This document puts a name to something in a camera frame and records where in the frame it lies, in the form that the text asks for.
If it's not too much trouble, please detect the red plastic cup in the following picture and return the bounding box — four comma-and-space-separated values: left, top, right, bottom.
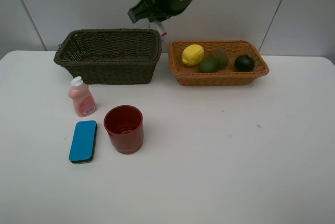
104, 105, 144, 154

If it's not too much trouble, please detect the pink bottle white cap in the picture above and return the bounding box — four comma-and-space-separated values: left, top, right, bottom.
68, 76, 97, 117

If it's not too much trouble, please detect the yellow lemon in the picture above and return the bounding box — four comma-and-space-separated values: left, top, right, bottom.
182, 44, 205, 67

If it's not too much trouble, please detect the blue whiteboard eraser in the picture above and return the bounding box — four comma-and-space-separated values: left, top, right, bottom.
69, 120, 97, 164

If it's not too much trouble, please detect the green lime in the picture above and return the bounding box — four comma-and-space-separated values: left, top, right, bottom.
198, 57, 220, 73

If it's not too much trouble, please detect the dark mangosteen fruit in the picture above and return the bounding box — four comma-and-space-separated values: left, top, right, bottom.
234, 54, 255, 72

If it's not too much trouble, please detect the brown kiwi fruit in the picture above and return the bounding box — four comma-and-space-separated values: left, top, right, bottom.
211, 48, 229, 70

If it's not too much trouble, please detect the dark brown wicker basket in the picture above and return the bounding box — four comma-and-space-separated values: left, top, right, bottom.
54, 29, 162, 85

